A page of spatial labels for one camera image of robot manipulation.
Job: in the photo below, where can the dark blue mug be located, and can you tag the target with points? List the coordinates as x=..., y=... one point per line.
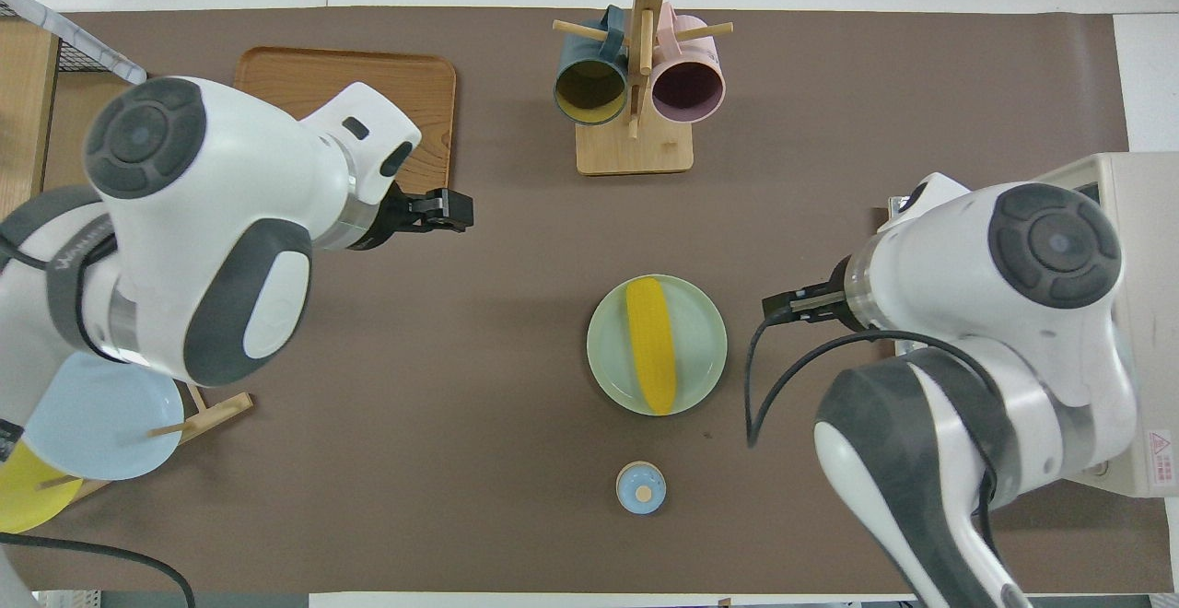
x=589, y=92

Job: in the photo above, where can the wooden plate rack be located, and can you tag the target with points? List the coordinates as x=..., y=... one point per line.
x=221, y=413

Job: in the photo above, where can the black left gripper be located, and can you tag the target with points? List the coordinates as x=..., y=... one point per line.
x=391, y=216

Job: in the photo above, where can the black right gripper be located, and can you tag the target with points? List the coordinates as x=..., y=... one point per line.
x=838, y=306

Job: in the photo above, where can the yellow corn cob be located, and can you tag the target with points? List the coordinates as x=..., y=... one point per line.
x=652, y=350

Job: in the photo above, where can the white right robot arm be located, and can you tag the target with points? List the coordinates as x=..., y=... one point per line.
x=967, y=313

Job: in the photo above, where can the brown table mat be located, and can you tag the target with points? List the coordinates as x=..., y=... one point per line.
x=461, y=405

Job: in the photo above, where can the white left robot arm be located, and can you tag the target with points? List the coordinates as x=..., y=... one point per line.
x=230, y=184

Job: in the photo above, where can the pink mug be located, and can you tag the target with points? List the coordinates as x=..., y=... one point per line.
x=689, y=87

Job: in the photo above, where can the wooden mug tree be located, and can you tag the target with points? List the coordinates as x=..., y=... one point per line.
x=636, y=152

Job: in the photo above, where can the yellow plate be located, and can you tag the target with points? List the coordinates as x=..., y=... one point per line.
x=32, y=502

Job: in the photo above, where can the light blue plate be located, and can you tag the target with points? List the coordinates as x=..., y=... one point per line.
x=101, y=428

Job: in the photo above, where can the pale green round plate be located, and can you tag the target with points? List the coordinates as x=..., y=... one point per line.
x=702, y=341

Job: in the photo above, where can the cream toaster oven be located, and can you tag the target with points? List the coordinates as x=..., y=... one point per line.
x=1151, y=313

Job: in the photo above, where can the white checked cloth liner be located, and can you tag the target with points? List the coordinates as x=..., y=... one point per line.
x=64, y=29

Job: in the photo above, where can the light wooden shelf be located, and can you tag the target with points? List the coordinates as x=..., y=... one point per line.
x=20, y=111

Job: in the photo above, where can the brown wooden tray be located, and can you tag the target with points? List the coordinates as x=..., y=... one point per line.
x=295, y=78

